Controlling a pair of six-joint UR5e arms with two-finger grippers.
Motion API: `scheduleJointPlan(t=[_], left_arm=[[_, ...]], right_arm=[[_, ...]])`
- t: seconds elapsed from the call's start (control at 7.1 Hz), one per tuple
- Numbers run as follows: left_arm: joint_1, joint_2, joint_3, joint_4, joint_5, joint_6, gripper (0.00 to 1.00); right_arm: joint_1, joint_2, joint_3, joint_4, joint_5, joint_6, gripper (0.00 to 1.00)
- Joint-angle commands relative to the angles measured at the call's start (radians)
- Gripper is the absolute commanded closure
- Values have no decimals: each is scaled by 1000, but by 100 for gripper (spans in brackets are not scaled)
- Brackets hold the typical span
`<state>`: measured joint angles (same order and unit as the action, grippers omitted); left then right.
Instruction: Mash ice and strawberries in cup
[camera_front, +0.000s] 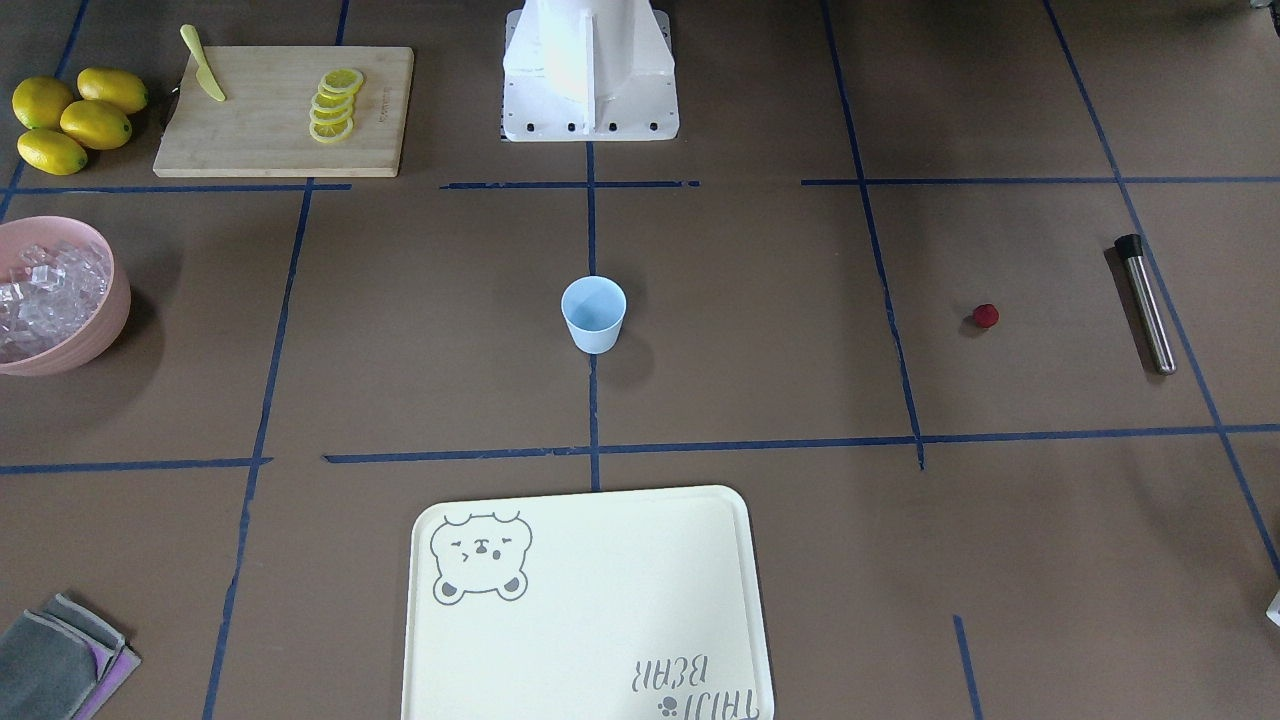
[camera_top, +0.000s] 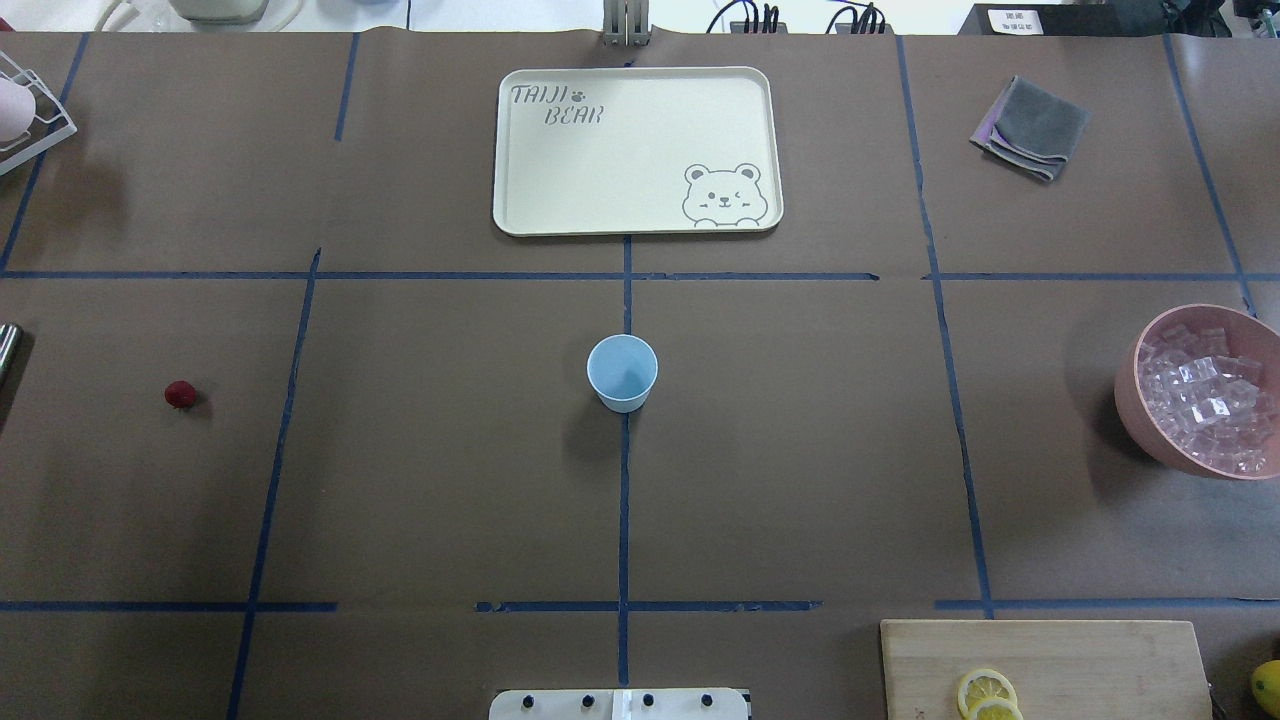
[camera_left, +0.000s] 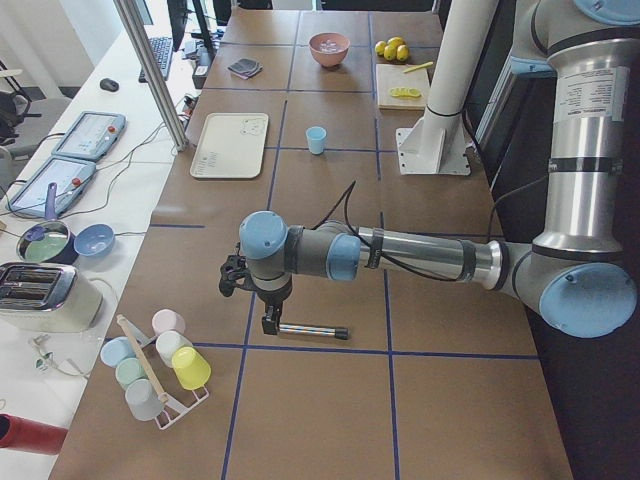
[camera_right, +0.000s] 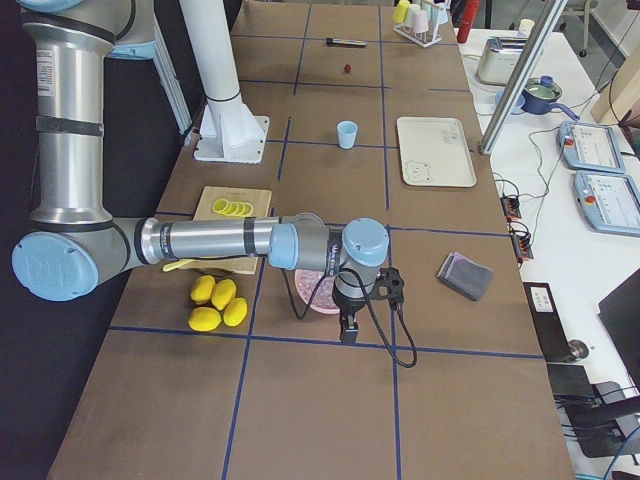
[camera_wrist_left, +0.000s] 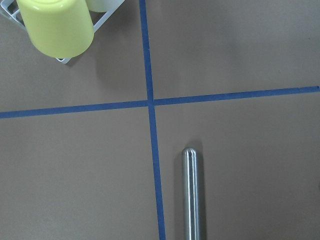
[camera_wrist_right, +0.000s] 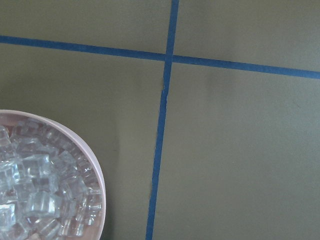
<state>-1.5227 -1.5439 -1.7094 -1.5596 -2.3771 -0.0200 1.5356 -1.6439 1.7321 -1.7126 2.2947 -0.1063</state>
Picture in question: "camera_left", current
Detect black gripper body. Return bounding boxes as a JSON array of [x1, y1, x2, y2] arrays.
[[257, 285, 292, 320]]

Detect steel muddler with black tip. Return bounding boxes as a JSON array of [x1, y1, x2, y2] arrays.
[[279, 324, 349, 340]]

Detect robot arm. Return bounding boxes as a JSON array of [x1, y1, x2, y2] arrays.
[[219, 1, 639, 338]]

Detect yellow cup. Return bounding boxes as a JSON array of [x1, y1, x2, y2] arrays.
[[171, 346, 211, 390]]

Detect white cup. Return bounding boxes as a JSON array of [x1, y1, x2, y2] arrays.
[[155, 330, 193, 369]]

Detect pink cup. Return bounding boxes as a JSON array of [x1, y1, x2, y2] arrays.
[[151, 309, 186, 336]]

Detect white cup rack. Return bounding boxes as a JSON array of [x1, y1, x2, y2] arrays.
[[116, 314, 210, 431]]

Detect green cup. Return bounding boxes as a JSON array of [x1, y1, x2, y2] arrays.
[[115, 357, 147, 390]]

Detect grey cup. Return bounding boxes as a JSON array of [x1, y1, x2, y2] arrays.
[[125, 378, 164, 421]]

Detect blue cup on rack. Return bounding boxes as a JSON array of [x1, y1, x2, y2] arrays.
[[100, 336, 135, 368]]

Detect light blue plastic cup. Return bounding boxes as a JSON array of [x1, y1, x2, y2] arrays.
[[306, 126, 327, 155]]

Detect pink bowl of ice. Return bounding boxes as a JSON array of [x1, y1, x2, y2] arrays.
[[308, 32, 351, 68]]

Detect cream bear tray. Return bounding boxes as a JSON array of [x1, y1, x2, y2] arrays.
[[190, 113, 269, 179]]

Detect blue bowl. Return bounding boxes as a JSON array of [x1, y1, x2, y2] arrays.
[[74, 224, 115, 258]]

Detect cream toaster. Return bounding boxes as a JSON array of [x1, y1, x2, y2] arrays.
[[1, 262, 102, 333]]

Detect grey folded cloth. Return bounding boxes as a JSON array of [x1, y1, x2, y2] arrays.
[[227, 58, 263, 80]]

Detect blue saucepan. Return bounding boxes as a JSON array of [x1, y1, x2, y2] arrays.
[[16, 182, 79, 265]]

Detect near teach pendant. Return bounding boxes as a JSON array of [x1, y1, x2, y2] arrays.
[[7, 156, 96, 219]]

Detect teach pendant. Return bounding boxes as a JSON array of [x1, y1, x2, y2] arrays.
[[7, 156, 96, 219], [52, 111, 127, 162]]

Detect lemon slices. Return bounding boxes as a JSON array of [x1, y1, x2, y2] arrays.
[[389, 87, 422, 99]]

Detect far teach pendant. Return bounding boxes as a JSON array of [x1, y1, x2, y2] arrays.
[[52, 111, 127, 162]]

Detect wooden cutting board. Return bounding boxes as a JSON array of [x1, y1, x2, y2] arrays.
[[376, 64, 430, 110]]

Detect black computer mouse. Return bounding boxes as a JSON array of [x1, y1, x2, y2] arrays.
[[99, 78, 119, 93]]

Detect black keyboard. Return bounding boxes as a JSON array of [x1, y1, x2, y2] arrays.
[[148, 37, 173, 80]]

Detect yellow knife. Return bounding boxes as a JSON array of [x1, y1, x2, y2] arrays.
[[402, 61, 434, 74]]

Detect red cylinder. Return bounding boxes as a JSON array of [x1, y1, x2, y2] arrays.
[[1, 414, 68, 455]]

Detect yellow lemons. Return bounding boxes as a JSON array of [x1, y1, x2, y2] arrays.
[[374, 36, 410, 63]]

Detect white camera pole mount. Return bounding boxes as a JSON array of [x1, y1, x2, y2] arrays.
[[396, 0, 499, 176]]

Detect aluminium frame post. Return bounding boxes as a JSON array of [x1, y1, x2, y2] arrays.
[[114, 0, 188, 152]]

